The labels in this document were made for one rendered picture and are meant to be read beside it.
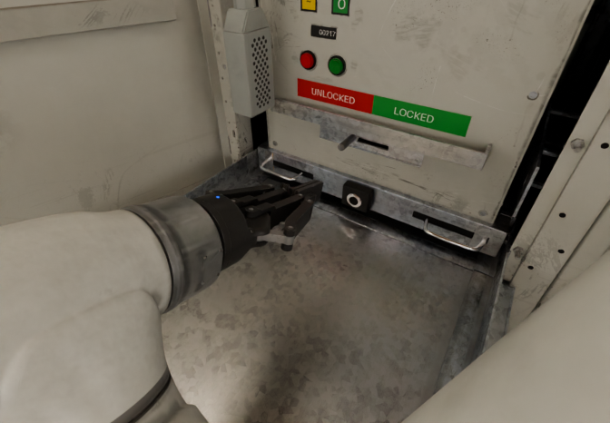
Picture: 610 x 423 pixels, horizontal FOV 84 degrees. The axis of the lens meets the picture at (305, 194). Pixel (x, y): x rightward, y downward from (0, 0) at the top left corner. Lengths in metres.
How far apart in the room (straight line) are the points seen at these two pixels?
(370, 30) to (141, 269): 0.48
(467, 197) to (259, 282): 0.39
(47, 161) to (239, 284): 0.40
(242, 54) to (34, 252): 0.46
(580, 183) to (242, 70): 0.52
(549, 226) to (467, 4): 0.33
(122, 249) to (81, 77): 0.50
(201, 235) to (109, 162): 0.51
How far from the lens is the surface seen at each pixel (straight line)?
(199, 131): 0.81
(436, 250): 0.69
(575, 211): 0.59
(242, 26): 0.60
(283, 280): 0.61
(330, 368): 0.52
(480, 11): 0.55
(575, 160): 0.56
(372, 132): 0.60
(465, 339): 0.59
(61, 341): 0.23
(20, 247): 0.24
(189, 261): 0.27
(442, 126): 0.60
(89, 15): 0.68
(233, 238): 0.32
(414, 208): 0.68
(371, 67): 0.61
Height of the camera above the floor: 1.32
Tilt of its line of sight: 37 degrees down
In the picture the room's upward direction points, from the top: straight up
